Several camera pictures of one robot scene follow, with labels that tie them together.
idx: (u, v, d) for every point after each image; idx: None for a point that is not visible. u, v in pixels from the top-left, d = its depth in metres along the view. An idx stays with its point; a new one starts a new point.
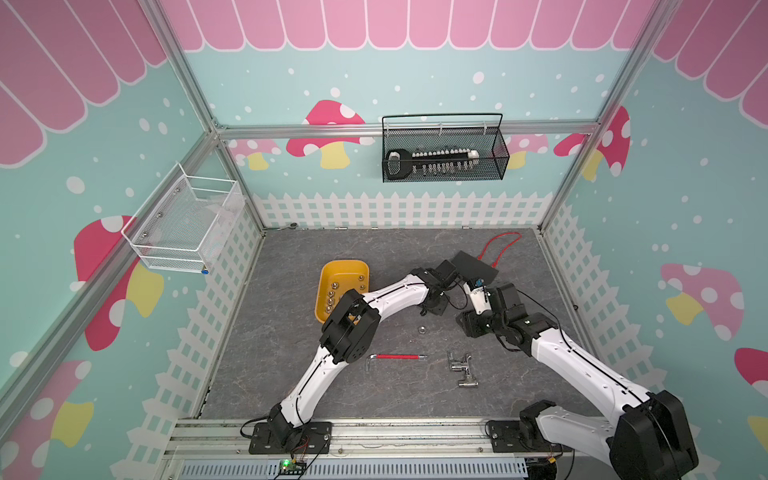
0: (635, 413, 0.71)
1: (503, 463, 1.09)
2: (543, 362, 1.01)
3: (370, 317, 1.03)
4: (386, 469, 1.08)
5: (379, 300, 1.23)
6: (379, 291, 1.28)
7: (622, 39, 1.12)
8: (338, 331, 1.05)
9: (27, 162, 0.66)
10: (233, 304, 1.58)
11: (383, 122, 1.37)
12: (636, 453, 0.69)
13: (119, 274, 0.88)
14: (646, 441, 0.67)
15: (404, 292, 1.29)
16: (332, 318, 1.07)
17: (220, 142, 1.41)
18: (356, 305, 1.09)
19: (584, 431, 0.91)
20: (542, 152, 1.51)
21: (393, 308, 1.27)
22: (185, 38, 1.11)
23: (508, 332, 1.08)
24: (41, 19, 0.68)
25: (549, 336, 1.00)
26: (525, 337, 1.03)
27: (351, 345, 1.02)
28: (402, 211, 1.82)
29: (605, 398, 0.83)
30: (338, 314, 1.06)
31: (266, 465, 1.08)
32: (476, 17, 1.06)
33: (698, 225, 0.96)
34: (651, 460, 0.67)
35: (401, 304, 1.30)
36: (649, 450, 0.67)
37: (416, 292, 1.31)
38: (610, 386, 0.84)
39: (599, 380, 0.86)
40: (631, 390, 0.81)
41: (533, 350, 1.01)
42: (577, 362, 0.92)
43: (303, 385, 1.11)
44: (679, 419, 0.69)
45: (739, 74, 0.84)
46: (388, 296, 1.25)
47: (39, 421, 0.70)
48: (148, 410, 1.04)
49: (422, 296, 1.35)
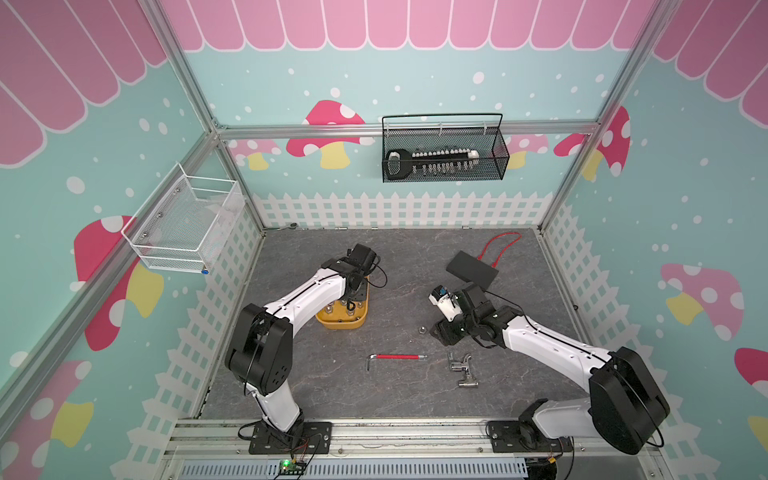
0: (600, 373, 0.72)
1: (503, 463, 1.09)
2: (517, 350, 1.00)
3: (281, 330, 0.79)
4: (386, 469, 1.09)
5: (287, 307, 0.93)
6: (284, 295, 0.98)
7: (622, 39, 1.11)
8: (244, 358, 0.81)
9: (27, 162, 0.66)
10: (232, 304, 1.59)
11: (383, 122, 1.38)
12: (611, 412, 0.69)
13: (119, 273, 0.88)
14: (617, 398, 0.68)
15: (318, 290, 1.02)
16: (233, 347, 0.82)
17: (220, 142, 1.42)
18: (260, 322, 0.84)
19: (571, 412, 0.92)
20: (542, 152, 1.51)
21: (307, 313, 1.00)
22: (185, 38, 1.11)
23: (481, 329, 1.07)
24: (41, 18, 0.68)
25: (516, 323, 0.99)
26: (496, 330, 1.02)
27: (268, 370, 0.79)
28: (402, 211, 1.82)
29: (573, 367, 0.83)
30: (240, 338, 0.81)
31: (266, 465, 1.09)
32: (475, 16, 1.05)
33: (698, 225, 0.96)
34: (625, 415, 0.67)
35: (316, 306, 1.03)
36: (622, 406, 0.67)
37: (332, 287, 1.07)
38: (576, 355, 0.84)
39: (565, 352, 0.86)
40: (595, 354, 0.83)
41: (506, 341, 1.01)
42: (544, 341, 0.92)
43: (263, 408, 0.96)
44: (639, 368, 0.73)
45: (738, 74, 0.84)
46: (297, 300, 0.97)
47: (39, 421, 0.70)
48: (148, 410, 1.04)
49: (340, 289, 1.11)
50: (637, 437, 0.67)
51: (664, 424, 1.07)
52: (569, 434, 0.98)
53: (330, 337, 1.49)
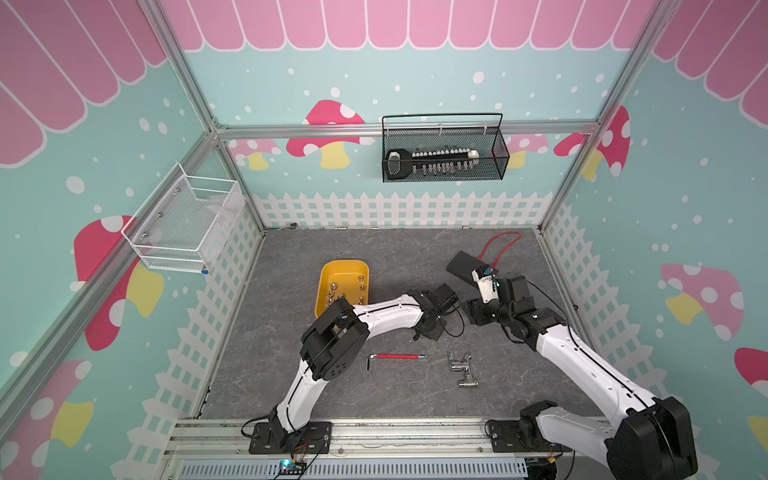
0: (637, 417, 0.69)
1: (503, 463, 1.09)
2: (549, 358, 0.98)
3: (358, 332, 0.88)
4: (386, 469, 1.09)
5: (368, 315, 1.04)
6: (369, 304, 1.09)
7: (623, 39, 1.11)
8: (319, 341, 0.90)
9: (27, 162, 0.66)
10: (233, 304, 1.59)
11: (383, 122, 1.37)
12: (634, 456, 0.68)
13: (118, 274, 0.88)
14: (647, 444, 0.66)
15: (399, 312, 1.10)
16: (315, 327, 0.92)
17: (220, 142, 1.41)
18: (344, 317, 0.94)
19: (584, 433, 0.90)
20: (543, 152, 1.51)
21: (382, 328, 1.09)
22: (185, 38, 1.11)
23: (515, 325, 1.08)
24: (41, 18, 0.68)
25: (556, 332, 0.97)
26: (532, 331, 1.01)
27: (333, 359, 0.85)
28: (402, 211, 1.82)
29: (608, 398, 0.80)
30: (324, 324, 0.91)
31: (266, 465, 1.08)
32: (475, 16, 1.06)
33: (698, 225, 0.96)
34: (649, 464, 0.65)
35: (392, 325, 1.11)
36: (648, 454, 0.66)
37: (410, 313, 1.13)
38: (615, 387, 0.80)
39: (604, 381, 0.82)
40: (636, 393, 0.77)
41: (538, 344, 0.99)
42: (583, 364, 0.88)
43: (291, 396, 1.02)
44: (684, 425, 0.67)
45: (739, 75, 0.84)
46: (380, 312, 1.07)
47: (39, 421, 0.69)
48: (148, 410, 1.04)
49: (416, 318, 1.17)
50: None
51: None
52: (568, 445, 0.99)
53: None
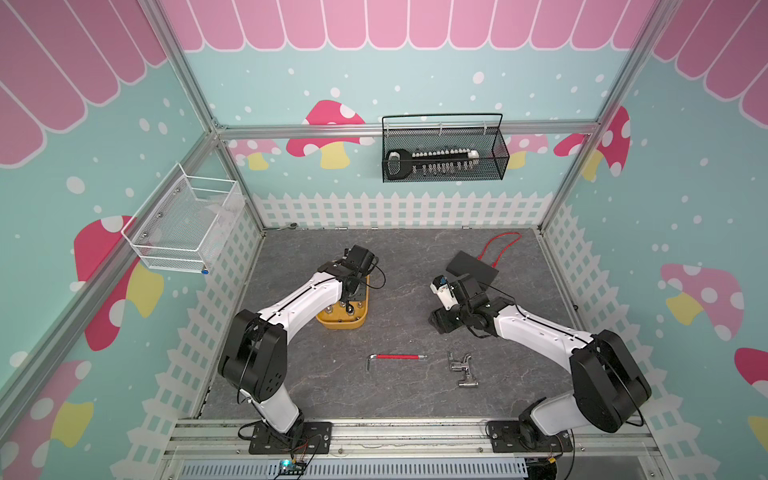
0: (582, 353, 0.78)
1: (503, 463, 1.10)
2: (505, 336, 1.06)
3: (273, 337, 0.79)
4: (386, 469, 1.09)
5: (282, 313, 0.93)
6: (280, 301, 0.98)
7: (622, 39, 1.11)
8: (237, 364, 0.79)
9: (26, 163, 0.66)
10: (232, 304, 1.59)
11: (383, 122, 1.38)
12: (591, 391, 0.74)
13: (118, 274, 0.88)
14: (596, 375, 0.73)
15: (315, 295, 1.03)
16: (226, 355, 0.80)
17: (220, 142, 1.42)
18: (253, 328, 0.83)
19: (564, 402, 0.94)
20: (542, 152, 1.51)
21: (303, 316, 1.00)
22: (185, 38, 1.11)
23: (474, 318, 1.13)
24: (41, 19, 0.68)
25: (507, 312, 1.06)
26: (488, 319, 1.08)
27: (261, 378, 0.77)
28: (402, 211, 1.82)
29: (557, 349, 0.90)
30: (233, 346, 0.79)
31: (267, 465, 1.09)
32: (475, 16, 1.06)
33: (698, 225, 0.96)
34: (604, 393, 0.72)
35: (312, 310, 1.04)
36: (602, 384, 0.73)
37: (328, 291, 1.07)
38: (560, 338, 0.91)
39: (550, 335, 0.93)
40: (577, 336, 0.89)
41: (497, 329, 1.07)
42: (531, 326, 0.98)
43: (260, 411, 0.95)
44: (620, 352, 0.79)
45: (739, 75, 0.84)
46: (293, 304, 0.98)
47: (39, 421, 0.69)
48: (148, 410, 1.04)
49: (336, 292, 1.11)
50: (617, 416, 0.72)
51: (664, 428, 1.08)
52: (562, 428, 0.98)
53: (330, 337, 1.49)
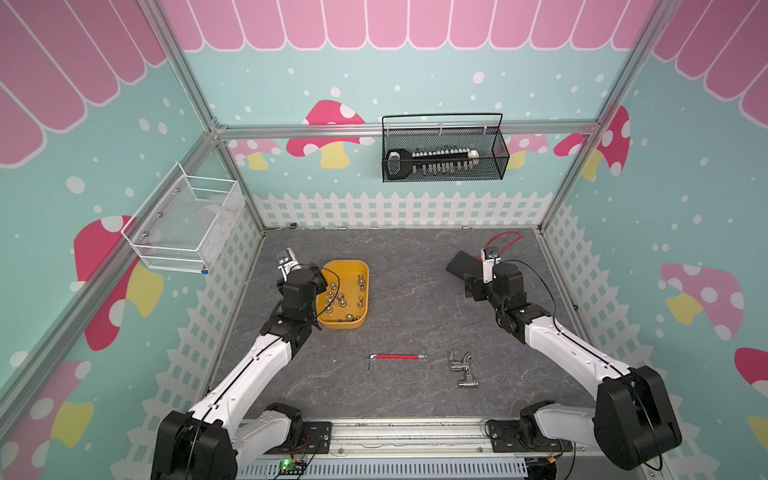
0: (614, 384, 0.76)
1: (503, 463, 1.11)
2: (535, 347, 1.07)
3: (213, 439, 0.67)
4: (386, 469, 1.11)
5: (219, 405, 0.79)
6: (215, 389, 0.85)
7: (622, 39, 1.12)
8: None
9: (27, 163, 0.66)
10: (232, 304, 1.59)
11: (383, 122, 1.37)
12: (614, 424, 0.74)
13: (118, 274, 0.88)
14: (623, 410, 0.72)
15: (258, 368, 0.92)
16: (157, 471, 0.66)
17: (220, 142, 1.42)
18: (188, 429, 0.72)
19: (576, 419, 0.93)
20: (542, 152, 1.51)
21: (248, 398, 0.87)
22: (185, 38, 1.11)
23: (505, 320, 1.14)
24: (42, 19, 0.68)
25: (541, 322, 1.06)
26: (519, 325, 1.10)
27: None
28: (402, 211, 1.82)
29: (588, 373, 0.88)
30: (164, 458, 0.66)
31: (266, 465, 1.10)
32: (475, 16, 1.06)
33: (698, 225, 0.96)
34: (628, 430, 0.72)
35: (258, 387, 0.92)
36: (627, 420, 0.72)
37: (275, 359, 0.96)
38: (593, 362, 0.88)
39: (583, 357, 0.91)
40: (612, 365, 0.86)
41: (526, 336, 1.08)
42: (564, 344, 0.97)
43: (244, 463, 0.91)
44: (657, 393, 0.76)
45: (739, 75, 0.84)
46: (234, 388, 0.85)
47: (39, 422, 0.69)
48: (148, 410, 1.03)
49: (284, 355, 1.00)
50: (635, 455, 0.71)
51: None
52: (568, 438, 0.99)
53: (330, 336, 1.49)
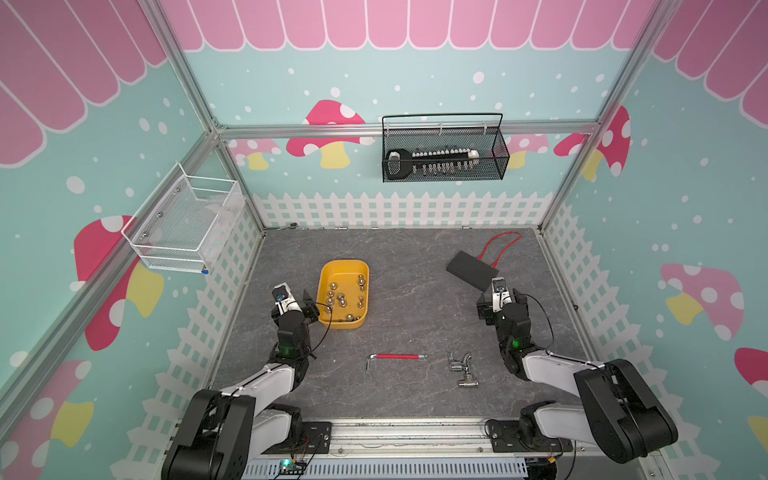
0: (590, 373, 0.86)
1: (503, 463, 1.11)
2: (531, 378, 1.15)
3: (242, 404, 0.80)
4: (386, 469, 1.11)
5: (244, 388, 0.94)
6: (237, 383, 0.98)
7: (622, 39, 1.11)
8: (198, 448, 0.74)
9: (26, 163, 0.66)
10: (233, 304, 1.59)
11: (383, 122, 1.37)
12: (597, 410, 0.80)
13: (119, 274, 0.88)
14: (599, 393, 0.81)
15: (273, 377, 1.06)
16: (180, 442, 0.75)
17: (220, 142, 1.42)
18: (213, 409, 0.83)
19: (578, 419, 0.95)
20: (542, 152, 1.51)
21: (263, 400, 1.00)
22: (185, 38, 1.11)
23: (507, 359, 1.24)
24: (42, 20, 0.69)
25: (535, 353, 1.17)
26: (520, 365, 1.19)
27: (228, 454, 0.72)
28: (402, 211, 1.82)
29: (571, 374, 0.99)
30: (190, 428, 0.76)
31: (267, 465, 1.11)
32: (475, 16, 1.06)
33: (698, 225, 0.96)
34: (609, 413, 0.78)
35: (269, 396, 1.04)
36: (605, 403, 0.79)
37: (287, 375, 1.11)
38: (575, 364, 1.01)
39: (567, 363, 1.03)
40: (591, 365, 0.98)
41: (525, 372, 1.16)
42: (552, 360, 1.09)
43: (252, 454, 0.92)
44: (633, 381, 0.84)
45: (739, 75, 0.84)
46: (253, 384, 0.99)
47: (39, 421, 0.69)
48: (148, 410, 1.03)
49: (291, 380, 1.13)
50: (627, 442, 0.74)
51: None
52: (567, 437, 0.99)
53: (330, 336, 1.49)
